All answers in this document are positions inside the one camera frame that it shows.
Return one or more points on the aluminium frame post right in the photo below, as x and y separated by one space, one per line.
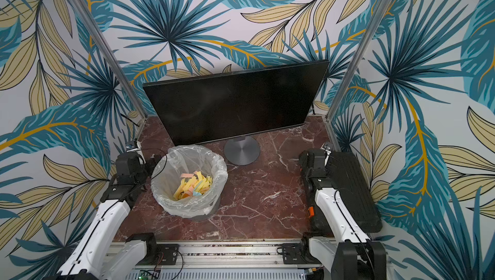
368 34

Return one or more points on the clear plastic bin liner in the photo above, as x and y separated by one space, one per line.
188 182

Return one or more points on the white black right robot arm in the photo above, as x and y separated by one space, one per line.
343 215

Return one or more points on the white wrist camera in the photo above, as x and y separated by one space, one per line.
327 147
134 146

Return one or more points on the aluminium frame post left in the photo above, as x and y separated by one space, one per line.
94 31

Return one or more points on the round grey monitor stand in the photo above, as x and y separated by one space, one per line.
242 151

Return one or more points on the pile of discarded sticky notes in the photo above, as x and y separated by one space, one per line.
192 185

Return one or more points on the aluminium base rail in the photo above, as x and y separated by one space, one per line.
253 256

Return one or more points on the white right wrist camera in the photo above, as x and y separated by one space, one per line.
327 147

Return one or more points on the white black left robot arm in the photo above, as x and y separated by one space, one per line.
104 214

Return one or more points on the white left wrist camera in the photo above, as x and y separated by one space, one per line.
134 146

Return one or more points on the aluminium frame post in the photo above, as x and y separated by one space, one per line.
94 31
368 34

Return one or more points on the black computer monitor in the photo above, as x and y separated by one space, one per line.
221 106

